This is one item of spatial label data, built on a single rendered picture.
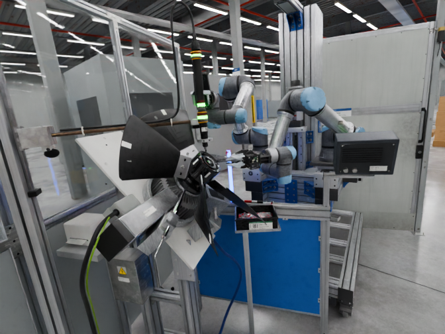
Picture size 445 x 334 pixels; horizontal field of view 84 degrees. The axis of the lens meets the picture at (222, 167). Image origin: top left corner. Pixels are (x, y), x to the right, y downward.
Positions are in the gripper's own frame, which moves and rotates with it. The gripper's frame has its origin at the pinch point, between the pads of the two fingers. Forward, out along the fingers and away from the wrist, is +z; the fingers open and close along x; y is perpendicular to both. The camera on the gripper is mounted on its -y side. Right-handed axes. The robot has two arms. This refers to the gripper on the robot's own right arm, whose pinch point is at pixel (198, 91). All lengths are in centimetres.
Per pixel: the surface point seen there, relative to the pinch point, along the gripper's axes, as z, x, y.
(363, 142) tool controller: -19, -73, 28
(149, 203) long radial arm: 29.3, 14.3, 37.1
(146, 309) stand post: 10, 35, 100
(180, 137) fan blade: 0.5, 9.9, 18.3
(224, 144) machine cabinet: -443, 53, 85
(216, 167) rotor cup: 6.2, -5.8, 31.1
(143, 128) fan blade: 24.9, 14.6, 11.7
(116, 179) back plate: 17.9, 32.7, 31.2
